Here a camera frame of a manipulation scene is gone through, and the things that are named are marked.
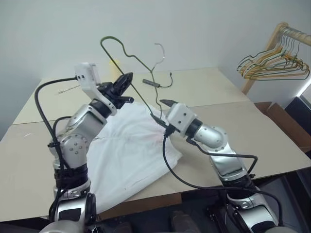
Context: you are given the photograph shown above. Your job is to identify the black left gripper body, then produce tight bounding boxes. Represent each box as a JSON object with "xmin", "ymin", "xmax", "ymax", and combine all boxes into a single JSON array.
[{"xmin": 97, "ymin": 82, "xmax": 125, "ymax": 110}]

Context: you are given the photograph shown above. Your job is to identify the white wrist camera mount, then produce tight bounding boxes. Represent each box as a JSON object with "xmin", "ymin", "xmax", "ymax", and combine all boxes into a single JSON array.
[
  {"xmin": 74, "ymin": 62, "xmax": 117, "ymax": 115},
  {"xmin": 166, "ymin": 103, "xmax": 196, "ymax": 133}
]

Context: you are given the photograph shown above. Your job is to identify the white shorts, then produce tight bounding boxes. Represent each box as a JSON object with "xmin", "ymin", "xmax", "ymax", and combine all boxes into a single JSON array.
[{"xmin": 86, "ymin": 101, "xmax": 183, "ymax": 214}]

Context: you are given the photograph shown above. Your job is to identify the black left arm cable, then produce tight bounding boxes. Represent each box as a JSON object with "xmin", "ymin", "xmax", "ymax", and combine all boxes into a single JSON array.
[{"xmin": 35, "ymin": 75, "xmax": 82, "ymax": 222}]

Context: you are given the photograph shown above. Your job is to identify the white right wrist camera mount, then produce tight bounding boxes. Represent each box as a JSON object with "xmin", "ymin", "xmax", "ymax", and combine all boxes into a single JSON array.
[{"xmin": 166, "ymin": 103, "xmax": 196, "ymax": 133}]

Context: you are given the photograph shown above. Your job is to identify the gold wire hanger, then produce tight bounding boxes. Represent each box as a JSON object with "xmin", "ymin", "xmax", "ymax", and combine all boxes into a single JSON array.
[
  {"xmin": 240, "ymin": 29, "xmax": 310, "ymax": 78},
  {"xmin": 237, "ymin": 26, "xmax": 304, "ymax": 73}
]

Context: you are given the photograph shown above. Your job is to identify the thin stick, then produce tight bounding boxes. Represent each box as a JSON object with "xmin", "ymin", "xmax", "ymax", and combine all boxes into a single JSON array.
[{"xmin": 57, "ymin": 85, "xmax": 81, "ymax": 95}]

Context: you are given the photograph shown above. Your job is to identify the bunch of wire hangers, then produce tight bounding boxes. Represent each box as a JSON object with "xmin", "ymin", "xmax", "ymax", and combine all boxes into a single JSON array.
[{"xmin": 239, "ymin": 33, "xmax": 309, "ymax": 81}]

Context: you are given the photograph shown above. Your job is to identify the black box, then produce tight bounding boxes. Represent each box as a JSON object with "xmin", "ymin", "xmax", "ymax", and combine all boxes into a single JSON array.
[{"xmin": 283, "ymin": 96, "xmax": 311, "ymax": 123}]

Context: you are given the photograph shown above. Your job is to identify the wooden hanger rack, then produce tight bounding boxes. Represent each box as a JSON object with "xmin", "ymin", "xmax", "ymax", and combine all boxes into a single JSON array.
[{"xmin": 241, "ymin": 21, "xmax": 311, "ymax": 96}]

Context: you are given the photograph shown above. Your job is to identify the green wire hanger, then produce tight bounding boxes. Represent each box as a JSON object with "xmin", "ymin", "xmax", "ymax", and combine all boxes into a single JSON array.
[{"xmin": 99, "ymin": 35, "xmax": 169, "ymax": 127}]

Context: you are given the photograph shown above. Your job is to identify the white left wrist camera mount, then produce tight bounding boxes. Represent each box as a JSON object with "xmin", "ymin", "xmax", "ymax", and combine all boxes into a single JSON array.
[{"xmin": 74, "ymin": 62, "xmax": 117, "ymax": 115}]

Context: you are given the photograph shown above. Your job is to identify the brown cardboard box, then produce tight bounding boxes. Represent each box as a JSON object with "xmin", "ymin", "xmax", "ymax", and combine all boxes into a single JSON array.
[{"xmin": 254, "ymin": 101, "xmax": 311, "ymax": 152}]

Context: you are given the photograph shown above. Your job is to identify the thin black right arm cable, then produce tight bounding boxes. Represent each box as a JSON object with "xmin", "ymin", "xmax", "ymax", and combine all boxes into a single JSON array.
[{"xmin": 186, "ymin": 136, "xmax": 259, "ymax": 178}]

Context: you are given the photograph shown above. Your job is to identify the black adapter with cable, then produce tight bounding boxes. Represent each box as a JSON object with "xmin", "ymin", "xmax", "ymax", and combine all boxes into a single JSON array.
[{"xmin": 142, "ymin": 71, "xmax": 174, "ymax": 88}]

